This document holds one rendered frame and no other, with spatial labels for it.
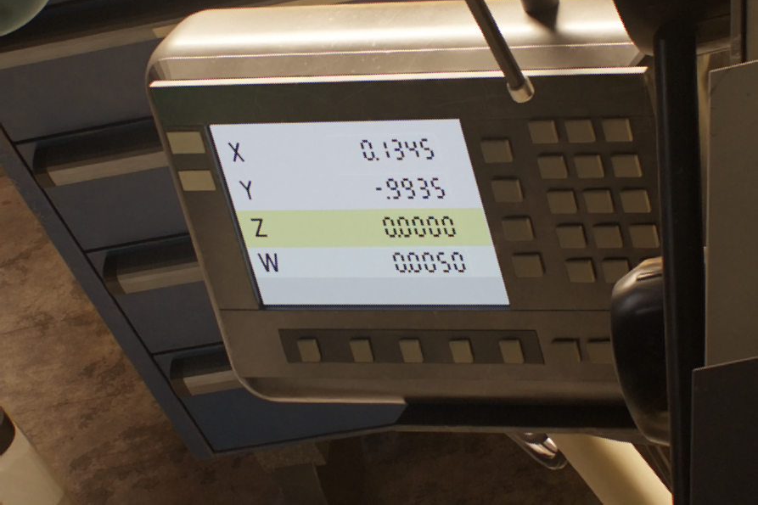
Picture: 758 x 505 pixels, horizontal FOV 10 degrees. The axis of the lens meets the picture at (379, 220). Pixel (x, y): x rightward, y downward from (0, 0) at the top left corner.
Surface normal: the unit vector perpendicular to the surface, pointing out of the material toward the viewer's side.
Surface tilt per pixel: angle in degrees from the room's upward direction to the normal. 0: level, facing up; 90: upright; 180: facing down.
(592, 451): 52
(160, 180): 90
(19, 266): 0
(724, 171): 0
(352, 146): 71
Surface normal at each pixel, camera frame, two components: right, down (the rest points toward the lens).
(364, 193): -0.41, 0.51
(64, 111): -0.12, 0.75
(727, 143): -0.37, -0.64
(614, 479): -0.18, 0.18
